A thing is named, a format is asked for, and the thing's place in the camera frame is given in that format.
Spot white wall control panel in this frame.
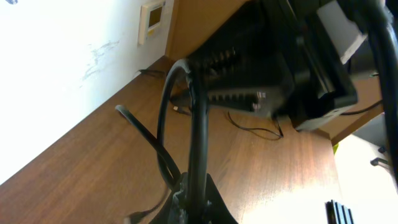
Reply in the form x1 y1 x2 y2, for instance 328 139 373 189
137 1 165 45

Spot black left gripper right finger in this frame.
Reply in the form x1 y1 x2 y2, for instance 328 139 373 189
203 174 237 224

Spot black heatsink fins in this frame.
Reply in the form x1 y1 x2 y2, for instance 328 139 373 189
325 200 354 224

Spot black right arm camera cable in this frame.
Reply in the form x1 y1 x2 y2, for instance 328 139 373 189
338 0 398 187

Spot black USB cable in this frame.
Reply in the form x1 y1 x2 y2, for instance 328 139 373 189
226 111 284 141
172 105 192 116
114 58 210 224

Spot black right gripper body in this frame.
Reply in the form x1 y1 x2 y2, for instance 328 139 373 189
187 1 358 131

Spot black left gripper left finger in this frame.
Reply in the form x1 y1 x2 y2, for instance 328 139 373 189
149 172 188 224

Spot wooden side panel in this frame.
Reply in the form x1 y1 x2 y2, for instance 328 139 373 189
165 0 246 60

